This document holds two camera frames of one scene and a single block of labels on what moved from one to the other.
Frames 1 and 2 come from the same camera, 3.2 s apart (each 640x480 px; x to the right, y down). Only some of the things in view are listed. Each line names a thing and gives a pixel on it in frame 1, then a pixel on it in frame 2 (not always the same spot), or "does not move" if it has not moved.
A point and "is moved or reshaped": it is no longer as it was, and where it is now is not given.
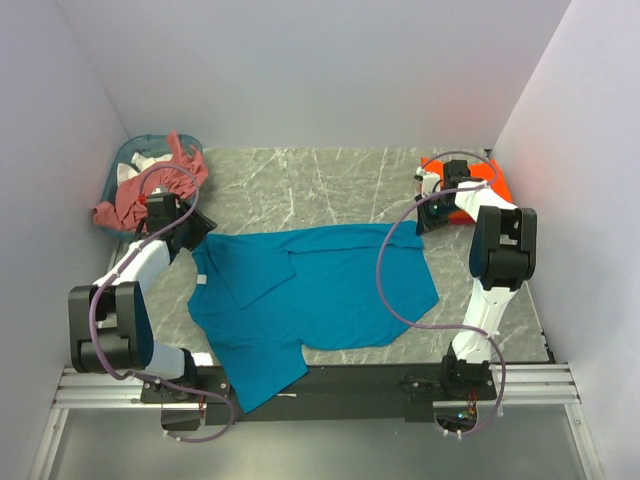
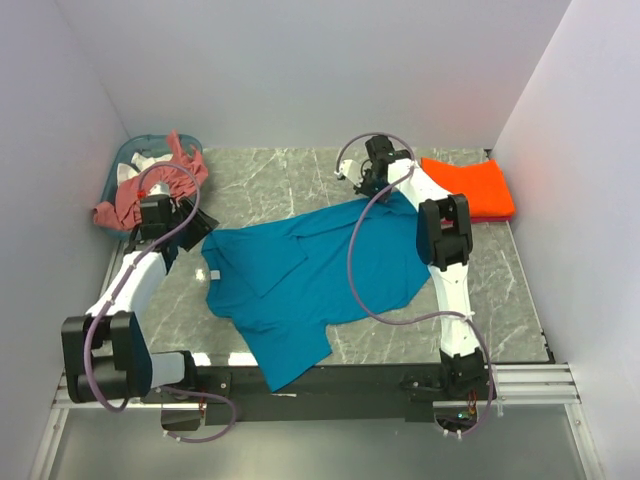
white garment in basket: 125,171 does not move
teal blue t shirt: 261,297 is moved or reshaped
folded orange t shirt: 487,171 does not move
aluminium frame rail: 527,384 does not move
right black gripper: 424,222 to 362,189
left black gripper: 202,225 does not move
